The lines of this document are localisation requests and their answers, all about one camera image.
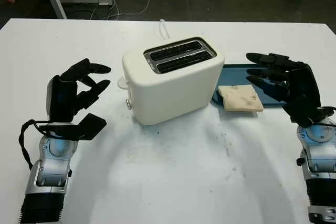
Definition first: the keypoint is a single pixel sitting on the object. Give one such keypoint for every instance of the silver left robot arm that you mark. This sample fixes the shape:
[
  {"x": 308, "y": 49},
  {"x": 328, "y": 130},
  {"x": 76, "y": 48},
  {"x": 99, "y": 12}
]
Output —
[{"x": 52, "y": 166}]

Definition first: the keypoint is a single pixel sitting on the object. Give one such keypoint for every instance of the cream two-slot toaster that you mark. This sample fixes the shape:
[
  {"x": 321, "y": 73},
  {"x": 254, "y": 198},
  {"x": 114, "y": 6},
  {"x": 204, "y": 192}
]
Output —
[{"x": 170, "y": 95}]

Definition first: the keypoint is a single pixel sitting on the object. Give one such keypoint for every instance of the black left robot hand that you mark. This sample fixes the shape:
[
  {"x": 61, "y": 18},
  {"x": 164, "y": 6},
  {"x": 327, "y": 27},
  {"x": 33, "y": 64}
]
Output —
[{"x": 61, "y": 98}]

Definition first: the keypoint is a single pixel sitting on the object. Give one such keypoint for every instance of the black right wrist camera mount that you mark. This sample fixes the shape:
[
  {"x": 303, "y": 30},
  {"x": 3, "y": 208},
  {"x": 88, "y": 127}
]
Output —
[{"x": 302, "y": 113}]

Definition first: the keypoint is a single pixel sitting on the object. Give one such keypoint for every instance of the white bread slice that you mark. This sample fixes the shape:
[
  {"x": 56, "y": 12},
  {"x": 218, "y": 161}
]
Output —
[{"x": 241, "y": 98}]

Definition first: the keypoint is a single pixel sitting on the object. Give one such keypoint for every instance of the white toaster lever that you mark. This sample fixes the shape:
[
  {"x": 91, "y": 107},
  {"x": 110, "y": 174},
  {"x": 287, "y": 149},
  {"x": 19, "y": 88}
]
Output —
[{"x": 121, "y": 83}]

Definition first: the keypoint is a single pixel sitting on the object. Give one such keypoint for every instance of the silver toaster dial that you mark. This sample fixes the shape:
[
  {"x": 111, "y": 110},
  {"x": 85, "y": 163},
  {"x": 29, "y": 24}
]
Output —
[{"x": 128, "y": 104}]

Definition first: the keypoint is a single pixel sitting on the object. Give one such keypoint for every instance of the blue plastic tray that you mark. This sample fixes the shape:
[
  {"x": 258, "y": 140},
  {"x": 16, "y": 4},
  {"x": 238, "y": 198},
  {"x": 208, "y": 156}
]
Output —
[{"x": 231, "y": 74}]

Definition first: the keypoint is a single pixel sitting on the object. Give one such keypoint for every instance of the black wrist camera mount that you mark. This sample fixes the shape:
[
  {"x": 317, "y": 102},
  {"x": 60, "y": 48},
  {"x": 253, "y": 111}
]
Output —
[
  {"x": 90, "y": 127},
  {"x": 302, "y": 113}
]

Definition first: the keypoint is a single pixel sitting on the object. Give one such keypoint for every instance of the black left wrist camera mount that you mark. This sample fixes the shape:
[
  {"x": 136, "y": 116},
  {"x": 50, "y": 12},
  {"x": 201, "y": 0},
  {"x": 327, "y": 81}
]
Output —
[{"x": 90, "y": 127}]

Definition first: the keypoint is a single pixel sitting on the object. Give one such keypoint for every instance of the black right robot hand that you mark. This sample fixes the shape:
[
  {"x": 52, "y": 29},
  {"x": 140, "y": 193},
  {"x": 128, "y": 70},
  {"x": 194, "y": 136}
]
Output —
[{"x": 302, "y": 82}]

